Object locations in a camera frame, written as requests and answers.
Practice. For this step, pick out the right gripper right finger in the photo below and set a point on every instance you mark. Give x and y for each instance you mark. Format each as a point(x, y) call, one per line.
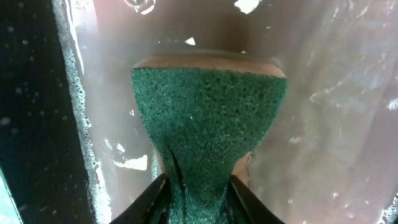
point(243, 207)

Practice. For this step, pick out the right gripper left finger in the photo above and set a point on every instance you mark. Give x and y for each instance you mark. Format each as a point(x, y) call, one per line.
point(151, 207)

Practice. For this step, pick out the green sponge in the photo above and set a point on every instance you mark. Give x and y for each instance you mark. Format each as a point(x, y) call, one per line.
point(204, 114)

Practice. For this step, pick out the black water tray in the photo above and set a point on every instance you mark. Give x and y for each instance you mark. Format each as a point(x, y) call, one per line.
point(73, 147)

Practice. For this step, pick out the teal plastic serving tray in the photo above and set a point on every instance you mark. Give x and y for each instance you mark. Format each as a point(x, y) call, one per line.
point(8, 211)

